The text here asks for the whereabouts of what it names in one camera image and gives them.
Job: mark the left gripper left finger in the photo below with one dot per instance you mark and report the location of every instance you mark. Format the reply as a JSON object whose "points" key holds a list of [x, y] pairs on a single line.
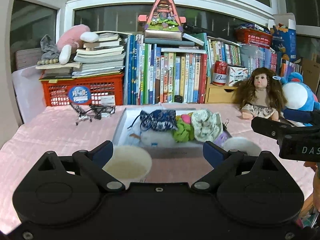
{"points": [[91, 165]]}

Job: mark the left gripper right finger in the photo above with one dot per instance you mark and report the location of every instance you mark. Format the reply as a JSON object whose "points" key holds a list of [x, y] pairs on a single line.
{"points": [[224, 164]]}

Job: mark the floral fabric pouch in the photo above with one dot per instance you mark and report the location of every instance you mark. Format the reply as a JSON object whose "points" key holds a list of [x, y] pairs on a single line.
{"points": [[207, 125]]}

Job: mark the green pink plush flower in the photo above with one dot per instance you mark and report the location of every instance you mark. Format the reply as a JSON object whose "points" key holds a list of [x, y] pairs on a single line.
{"points": [[185, 130]]}

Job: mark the white fluffy plush toy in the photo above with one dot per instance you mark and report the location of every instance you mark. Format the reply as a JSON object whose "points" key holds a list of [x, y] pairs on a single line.
{"points": [[152, 138]]}

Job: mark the blue patterned pouch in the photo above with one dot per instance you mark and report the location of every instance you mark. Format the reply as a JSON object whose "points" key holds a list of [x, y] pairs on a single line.
{"points": [[160, 120]]}

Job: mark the purple plush toy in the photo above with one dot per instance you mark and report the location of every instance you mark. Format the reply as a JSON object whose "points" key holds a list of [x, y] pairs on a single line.
{"points": [[222, 138]]}

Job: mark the right hand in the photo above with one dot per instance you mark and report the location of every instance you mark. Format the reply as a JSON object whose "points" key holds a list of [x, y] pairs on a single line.
{"points": [[316, 184]]}

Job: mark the paper cup with dog drawing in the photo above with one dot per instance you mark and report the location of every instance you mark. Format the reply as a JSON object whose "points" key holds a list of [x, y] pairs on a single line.
{"points": [[243, 145]]}

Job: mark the black binder clip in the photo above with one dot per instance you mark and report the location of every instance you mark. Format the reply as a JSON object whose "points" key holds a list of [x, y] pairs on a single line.
{"points": [[225, 124]]}

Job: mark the white paper cup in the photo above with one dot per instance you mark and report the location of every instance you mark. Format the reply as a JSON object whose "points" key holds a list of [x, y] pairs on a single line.
{"points": [[129, 164]]}

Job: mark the pink tablecloth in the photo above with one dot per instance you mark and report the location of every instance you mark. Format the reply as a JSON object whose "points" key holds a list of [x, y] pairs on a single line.
{"points": [[55, 130]]}

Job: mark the blue white plush toy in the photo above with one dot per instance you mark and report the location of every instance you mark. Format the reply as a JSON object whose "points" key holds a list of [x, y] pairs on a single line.
{"points": [[300, 100]]}

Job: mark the white cardboard box tray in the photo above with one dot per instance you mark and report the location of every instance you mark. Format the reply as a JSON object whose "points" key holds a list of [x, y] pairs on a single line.
{"points": [[190, 149]]}

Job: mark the black eyeglasses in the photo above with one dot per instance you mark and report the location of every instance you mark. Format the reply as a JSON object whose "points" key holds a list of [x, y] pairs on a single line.
{"points": [[93, 112]]}

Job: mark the brown haired doll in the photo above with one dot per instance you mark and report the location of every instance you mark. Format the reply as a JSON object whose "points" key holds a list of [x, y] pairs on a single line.
{"points": [[261, 95]]}

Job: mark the wooden drawer box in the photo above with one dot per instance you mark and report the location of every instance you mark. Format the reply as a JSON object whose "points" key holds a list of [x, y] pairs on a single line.
{"points": [[218, 94]]}

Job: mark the red plastic basket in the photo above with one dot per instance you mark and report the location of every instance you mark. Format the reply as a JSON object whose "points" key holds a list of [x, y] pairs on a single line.
{"points": [[96, 90]]}

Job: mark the small white carton box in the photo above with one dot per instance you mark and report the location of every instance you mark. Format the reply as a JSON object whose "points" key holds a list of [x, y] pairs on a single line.
{"points": [[236, 74]]}

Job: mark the red beer can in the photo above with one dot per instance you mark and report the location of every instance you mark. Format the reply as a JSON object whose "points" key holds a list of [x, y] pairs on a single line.
{"points": [[220, 73]]}

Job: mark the right row of books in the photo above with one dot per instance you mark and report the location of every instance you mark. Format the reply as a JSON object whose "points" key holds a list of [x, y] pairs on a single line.
{"points": [[248, 56]]}

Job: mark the blue cardboard box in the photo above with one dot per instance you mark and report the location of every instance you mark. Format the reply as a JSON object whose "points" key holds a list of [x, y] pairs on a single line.
{"points": [[283, 31]]}

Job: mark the stack of books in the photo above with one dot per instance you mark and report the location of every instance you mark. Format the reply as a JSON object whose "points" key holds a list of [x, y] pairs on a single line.
{"points": [[105, 56]]}

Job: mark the row of upright books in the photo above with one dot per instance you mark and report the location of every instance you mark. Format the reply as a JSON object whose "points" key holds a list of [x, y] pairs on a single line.
{"points": [[160, 70]]}

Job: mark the grey plush toy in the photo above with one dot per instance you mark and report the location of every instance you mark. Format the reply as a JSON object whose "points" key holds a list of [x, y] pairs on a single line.
{"points": [[49, 48]]}

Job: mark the red basket on books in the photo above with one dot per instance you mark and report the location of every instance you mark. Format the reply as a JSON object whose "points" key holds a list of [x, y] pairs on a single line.
{"points": [[254, 37]]}

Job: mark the pink white plush toy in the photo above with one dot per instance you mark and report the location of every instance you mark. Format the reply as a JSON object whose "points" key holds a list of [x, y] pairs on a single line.
{"points": [[74, 39]]}

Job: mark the triangular pink toy house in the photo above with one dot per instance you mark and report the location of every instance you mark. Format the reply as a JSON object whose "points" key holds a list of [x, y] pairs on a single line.
{"points": [[163, 21]]}

